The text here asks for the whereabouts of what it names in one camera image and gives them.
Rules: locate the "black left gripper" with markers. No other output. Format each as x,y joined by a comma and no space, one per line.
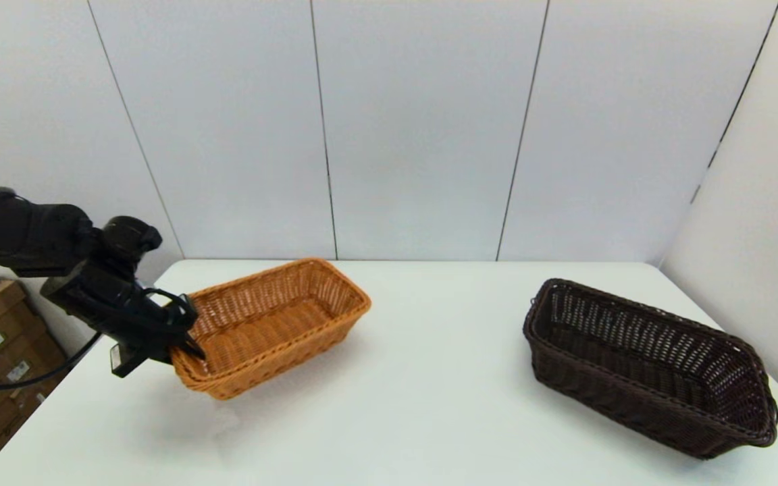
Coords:
112,307

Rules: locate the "orange woven wicker basket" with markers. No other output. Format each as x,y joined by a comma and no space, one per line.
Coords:
274,337

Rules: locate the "dark brown woven wicker basket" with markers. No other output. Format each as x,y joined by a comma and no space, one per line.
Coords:
632,398

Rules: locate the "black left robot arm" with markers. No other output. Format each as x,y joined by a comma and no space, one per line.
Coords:
24,233

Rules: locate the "cardboard box with white label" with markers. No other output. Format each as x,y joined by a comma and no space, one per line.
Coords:
14,347
31,398

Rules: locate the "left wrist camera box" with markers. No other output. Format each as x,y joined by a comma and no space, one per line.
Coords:
127,361

